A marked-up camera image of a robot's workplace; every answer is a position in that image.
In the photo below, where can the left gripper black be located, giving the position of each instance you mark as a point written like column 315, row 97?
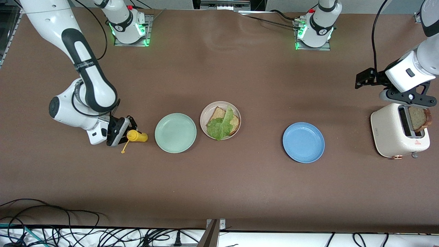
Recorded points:
column 375, row 77

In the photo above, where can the grey metal equipment box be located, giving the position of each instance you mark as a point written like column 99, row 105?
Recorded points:
column 224, row 5

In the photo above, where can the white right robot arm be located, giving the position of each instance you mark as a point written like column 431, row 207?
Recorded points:
column 89, row 85

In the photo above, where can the beige round plate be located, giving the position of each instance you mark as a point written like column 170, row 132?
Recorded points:
column 210, row 113

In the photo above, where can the brown bread slice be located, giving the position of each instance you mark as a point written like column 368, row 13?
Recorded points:
column 235, row 123
column 418, row 120

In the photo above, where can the cream white toaster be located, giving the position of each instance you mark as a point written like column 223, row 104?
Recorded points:
column 387, row 130

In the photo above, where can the light green round plate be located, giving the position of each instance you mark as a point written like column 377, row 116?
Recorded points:
column 175, row 133

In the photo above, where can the black power plug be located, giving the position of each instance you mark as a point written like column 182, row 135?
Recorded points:
column 177, row 238

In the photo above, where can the grey metal bracket post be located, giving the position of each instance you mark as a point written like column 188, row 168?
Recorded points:
column 211, row 236

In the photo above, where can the blue round plate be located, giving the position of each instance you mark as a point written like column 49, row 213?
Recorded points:
column 303, row 142

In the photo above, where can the aluminium frame rail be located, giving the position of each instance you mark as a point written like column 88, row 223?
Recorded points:
column 4, row 56
column 416, row 16

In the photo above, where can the yellow mustard squeeze bottle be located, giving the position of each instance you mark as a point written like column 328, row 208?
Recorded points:
column 139, row 136

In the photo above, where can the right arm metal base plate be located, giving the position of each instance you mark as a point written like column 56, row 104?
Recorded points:
column 149, row 31

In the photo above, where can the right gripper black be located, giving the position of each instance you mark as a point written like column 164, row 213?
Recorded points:
column 116, row 128

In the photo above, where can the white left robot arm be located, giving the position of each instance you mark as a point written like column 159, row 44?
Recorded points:
column 319, row 24

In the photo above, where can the green lettuce leaf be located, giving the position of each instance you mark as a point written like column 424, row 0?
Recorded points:
column 219, row 128

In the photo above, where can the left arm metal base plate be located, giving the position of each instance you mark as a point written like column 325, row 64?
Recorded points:
column 324, row 48

